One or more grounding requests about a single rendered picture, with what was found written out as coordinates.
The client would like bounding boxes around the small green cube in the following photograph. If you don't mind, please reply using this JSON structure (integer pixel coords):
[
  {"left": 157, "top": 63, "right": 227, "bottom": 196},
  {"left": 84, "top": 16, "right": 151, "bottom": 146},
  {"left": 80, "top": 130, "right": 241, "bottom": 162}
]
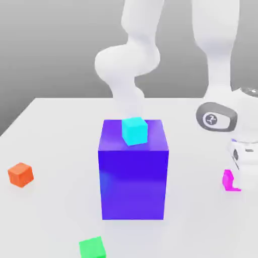
[{"left": 79, "top": 236, "right": 107, "bottom": 258}]

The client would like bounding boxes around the small orange cube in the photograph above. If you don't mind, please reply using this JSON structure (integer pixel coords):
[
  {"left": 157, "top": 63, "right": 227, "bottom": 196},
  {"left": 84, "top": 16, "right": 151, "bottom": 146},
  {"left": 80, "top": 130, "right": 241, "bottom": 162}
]
[{"left": 7, "top": 162, "right": 34, "bottom": 188}]

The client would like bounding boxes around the small magenta cube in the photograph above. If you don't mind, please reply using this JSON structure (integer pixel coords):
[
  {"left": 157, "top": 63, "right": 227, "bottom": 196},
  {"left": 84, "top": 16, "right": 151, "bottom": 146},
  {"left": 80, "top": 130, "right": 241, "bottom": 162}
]
[{"left": 222, "top": 169, "right": 242, "bottom": 192}]

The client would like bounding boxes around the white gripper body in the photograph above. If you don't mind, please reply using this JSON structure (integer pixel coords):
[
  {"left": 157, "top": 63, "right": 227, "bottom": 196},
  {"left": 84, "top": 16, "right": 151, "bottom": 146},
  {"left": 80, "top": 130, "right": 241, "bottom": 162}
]
[{"left": 232, "top": 163, "right": 258, "bottom": 189}]

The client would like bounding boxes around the large purple box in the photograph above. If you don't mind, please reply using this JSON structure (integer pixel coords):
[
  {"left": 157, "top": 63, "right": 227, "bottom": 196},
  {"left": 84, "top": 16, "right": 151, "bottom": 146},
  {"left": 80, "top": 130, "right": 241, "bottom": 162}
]
[{"left": 97, "top": 119, "right": 169, "bottom": 221}]

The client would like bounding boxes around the small cyan cube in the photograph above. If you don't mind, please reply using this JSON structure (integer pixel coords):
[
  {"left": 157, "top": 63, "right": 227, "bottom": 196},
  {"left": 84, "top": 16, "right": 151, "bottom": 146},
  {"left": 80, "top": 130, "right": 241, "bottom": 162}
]
[{"left": 121, "top": 117, "right": 149, "bottom": 147}]

